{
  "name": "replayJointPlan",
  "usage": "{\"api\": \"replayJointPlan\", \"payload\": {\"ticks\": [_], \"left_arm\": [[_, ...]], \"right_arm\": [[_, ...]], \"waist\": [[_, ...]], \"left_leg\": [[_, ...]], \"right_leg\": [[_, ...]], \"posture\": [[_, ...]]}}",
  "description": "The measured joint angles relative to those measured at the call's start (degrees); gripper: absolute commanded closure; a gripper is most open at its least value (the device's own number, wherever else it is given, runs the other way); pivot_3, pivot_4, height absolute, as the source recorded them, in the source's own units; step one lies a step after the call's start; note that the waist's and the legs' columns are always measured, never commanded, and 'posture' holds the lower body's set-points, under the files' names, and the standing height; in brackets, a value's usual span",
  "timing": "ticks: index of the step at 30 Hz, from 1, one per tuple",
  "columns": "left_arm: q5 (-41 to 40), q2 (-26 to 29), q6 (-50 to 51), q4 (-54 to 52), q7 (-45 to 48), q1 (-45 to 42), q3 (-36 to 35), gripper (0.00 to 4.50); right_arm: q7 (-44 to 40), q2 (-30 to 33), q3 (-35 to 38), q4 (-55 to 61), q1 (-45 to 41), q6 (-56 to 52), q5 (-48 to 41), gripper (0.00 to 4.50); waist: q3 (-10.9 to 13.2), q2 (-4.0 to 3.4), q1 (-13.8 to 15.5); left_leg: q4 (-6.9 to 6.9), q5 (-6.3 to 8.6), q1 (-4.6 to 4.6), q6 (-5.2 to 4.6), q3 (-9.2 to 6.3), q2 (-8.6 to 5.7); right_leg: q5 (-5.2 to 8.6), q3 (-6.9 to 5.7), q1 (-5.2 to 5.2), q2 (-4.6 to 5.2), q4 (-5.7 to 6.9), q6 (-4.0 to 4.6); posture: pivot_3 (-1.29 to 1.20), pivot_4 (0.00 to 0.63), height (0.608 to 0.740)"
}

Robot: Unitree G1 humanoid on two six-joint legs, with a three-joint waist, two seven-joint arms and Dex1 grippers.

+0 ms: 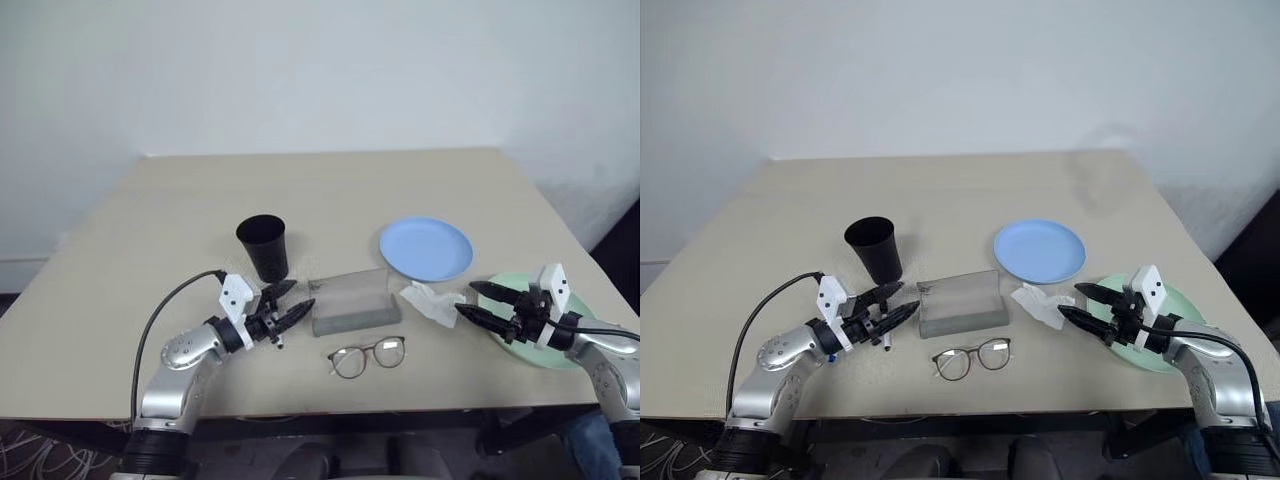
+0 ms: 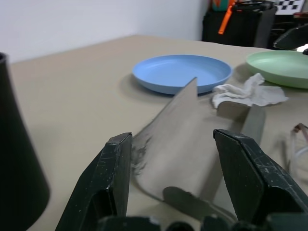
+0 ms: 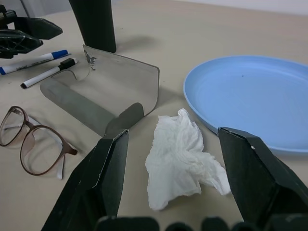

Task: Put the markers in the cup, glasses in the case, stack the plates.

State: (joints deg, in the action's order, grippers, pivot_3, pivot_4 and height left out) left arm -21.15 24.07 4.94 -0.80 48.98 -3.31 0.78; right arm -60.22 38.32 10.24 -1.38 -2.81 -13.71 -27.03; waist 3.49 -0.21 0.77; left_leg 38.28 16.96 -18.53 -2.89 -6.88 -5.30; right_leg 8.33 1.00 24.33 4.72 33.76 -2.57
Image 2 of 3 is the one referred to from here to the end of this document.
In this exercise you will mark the black cabinet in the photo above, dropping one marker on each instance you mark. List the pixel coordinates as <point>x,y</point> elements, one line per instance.
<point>240,26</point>

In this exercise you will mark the blue plastic plate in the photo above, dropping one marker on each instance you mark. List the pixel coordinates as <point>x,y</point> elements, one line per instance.
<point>178,69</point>

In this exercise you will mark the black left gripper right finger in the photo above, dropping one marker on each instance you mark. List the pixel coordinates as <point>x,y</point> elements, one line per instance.
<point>250,178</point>

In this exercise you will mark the white crumpled tissue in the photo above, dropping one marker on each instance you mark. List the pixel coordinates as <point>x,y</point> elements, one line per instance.
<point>255,93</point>

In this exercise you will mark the orange hand tool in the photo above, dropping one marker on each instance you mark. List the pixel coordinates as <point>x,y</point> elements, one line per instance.
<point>225,21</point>

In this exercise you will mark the teal orange container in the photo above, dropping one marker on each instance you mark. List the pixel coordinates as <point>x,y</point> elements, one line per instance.
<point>220,5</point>

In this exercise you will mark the black white checkerboard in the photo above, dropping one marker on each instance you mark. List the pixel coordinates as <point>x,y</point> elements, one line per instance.
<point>288,6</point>

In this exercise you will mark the black tapered cup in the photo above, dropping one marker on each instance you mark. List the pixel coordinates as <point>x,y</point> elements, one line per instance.
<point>14,144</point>

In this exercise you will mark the clear frame eyeglasses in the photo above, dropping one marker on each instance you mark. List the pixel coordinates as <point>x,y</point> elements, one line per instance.
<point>303,132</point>

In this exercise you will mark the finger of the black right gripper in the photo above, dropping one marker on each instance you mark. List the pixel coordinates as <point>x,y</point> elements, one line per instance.
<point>292,38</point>

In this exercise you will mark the grey rectangular block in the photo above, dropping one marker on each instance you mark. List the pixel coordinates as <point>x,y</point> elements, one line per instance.
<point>178,144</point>

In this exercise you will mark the green plastic plate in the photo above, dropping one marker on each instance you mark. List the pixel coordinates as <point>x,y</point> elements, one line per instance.
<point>276,65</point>

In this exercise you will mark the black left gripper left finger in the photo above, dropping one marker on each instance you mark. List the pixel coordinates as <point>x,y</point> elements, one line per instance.
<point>106,178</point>

